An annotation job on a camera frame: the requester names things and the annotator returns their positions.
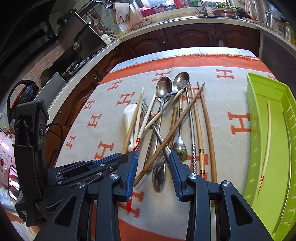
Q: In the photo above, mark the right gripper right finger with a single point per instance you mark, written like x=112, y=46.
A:
x=179, y=173

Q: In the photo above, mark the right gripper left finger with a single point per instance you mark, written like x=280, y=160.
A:
x=126, y=172

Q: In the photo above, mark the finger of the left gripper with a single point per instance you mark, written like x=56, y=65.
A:
x=108, y=157
x=97, y=172

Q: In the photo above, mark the small steel spoon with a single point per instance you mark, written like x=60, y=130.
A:
x=179, y=146

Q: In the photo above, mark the bamboo chopstick red black band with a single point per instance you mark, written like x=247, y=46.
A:
x=200, y=142

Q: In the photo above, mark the plain brown bamboo chopstick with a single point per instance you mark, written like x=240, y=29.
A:
x=209, y=136

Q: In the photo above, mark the cream red-striped chopstick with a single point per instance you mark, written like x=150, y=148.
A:
x=137, y=117
x=146, y=117

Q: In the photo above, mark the steel fork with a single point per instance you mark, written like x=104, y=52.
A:
x=150, y=118

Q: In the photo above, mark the white ceramic soup spoon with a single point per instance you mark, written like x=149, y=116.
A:
x=128, y=117

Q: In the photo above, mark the dark brown wooden chopstick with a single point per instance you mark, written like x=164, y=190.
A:
x=168, y=137

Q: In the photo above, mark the large steel spoon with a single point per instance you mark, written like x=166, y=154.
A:
x=163, y=86

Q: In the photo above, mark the round steel serving spoon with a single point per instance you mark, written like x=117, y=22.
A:
x=179, y=84

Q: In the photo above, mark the cream chopstick red striped end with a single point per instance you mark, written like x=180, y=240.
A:
x=268, y=145

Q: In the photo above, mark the chrome kitchen faucet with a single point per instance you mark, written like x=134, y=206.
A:
x=204, y=10

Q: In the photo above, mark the gas stove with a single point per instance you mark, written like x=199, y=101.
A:
x=73, y=69

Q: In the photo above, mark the green plastic utensil tray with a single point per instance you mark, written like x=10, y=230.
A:
x=275, y=204

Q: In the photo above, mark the black range hood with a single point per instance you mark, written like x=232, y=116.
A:
x=30, y=27

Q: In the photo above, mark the wooden lower cabinets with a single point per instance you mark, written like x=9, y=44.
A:
x=193, y=35

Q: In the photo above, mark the grey frosted door cabinet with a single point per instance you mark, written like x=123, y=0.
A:
x=278, y=56

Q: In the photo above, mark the wooden cutting board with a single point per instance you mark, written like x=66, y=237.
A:
x=124, y=12

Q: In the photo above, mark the potted green plant bowl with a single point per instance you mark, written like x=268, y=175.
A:
x=223, y=10

